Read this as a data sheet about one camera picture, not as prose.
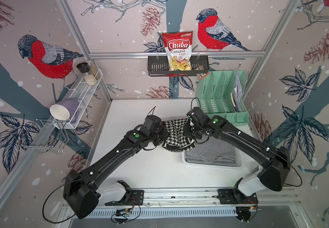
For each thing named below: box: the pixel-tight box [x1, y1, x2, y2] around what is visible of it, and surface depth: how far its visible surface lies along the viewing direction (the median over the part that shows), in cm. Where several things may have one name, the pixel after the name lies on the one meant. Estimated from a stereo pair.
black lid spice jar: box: [76, 62, 98, 86], surface depth 83 cm
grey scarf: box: [184, 136, 241, 166], surface depth 81 cm
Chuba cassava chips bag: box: [161, 31, 194, 71], surface depth 84 cm
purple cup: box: [49, 99, 80, 124], surface depth 63 cm
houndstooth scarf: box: [161, 118, 196, 153], surface depth 77 cm
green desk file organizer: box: [195, 70, 249, 126], surface depth 109 cm
